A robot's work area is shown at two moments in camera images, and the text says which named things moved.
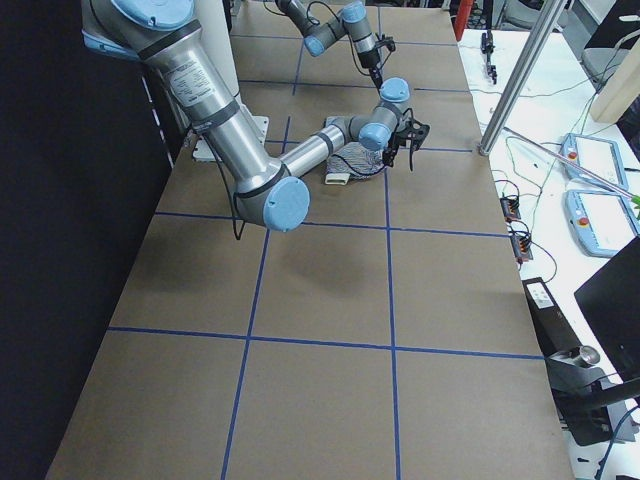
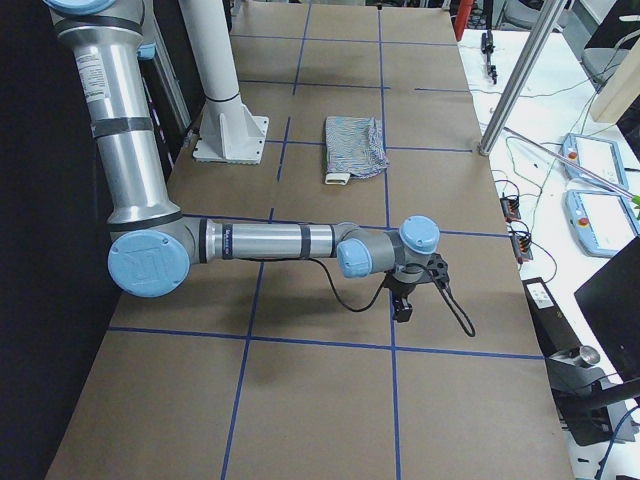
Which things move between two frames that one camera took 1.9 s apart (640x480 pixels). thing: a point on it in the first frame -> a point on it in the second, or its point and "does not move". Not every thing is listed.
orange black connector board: (510, 208) does not move
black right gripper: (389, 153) -> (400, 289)
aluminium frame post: (550, 15) does not move
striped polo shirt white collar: (351, 161) does not move
